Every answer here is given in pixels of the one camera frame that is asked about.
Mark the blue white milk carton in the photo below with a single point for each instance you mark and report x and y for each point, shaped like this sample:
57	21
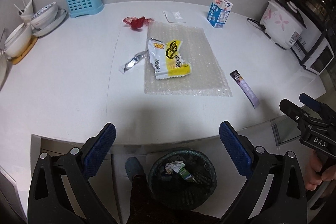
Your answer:
219	14

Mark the blue patterned bowl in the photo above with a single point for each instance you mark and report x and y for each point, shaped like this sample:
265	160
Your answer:
44	16

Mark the red mesh net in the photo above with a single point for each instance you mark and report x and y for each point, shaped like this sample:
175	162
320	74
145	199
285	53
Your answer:
136	24

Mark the small clear plastic bag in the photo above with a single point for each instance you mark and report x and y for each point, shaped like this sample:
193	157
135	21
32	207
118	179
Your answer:
174	16

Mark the black metal rack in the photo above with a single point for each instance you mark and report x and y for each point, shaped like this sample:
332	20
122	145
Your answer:
315	49

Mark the purple sachet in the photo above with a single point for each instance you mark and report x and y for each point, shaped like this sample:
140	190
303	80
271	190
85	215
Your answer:
245	88

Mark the wooden trivet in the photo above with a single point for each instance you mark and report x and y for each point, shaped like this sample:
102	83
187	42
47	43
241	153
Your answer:
26	52

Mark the white countertop oven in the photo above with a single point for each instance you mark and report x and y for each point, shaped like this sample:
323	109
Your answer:
311	32

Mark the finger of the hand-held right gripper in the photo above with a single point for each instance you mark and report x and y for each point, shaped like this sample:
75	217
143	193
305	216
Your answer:
292	109
311	102

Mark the black trash bin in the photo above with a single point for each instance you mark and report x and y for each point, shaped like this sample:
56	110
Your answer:
202	187

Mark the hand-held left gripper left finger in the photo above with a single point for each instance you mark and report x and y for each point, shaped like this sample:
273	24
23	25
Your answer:
101	151

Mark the stacked metal pots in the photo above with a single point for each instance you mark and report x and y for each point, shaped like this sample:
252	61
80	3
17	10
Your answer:
315	3

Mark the small silver wrapper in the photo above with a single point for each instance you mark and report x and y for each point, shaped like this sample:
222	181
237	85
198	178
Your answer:
132	61

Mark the person's blue shoe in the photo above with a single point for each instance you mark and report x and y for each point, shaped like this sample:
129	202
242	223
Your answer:
134	167

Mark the white tissue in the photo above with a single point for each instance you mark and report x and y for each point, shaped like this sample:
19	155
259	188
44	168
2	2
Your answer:
174	166

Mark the plain white bowl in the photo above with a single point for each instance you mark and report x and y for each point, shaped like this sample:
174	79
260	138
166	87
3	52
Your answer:
18	40

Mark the green white cardboard box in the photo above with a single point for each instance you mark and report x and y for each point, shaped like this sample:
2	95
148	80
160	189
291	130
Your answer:
186	174

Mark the person's right hand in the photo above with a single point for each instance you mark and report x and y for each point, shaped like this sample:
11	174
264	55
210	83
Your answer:
313	174

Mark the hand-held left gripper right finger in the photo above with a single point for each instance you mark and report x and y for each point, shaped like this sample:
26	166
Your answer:
235	151

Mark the clear bubble wrap sheet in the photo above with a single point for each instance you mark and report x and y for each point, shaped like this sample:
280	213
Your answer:
202	69

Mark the white folded container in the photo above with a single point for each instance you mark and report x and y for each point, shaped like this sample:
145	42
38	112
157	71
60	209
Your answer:
27	11

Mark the white floral rice cooker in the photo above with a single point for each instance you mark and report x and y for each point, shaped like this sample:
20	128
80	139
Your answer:
281	24

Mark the yellow white snack wrapper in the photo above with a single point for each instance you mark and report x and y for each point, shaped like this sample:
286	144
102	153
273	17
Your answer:
168	58

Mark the person's leg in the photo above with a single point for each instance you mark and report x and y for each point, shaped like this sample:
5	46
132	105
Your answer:
140	200

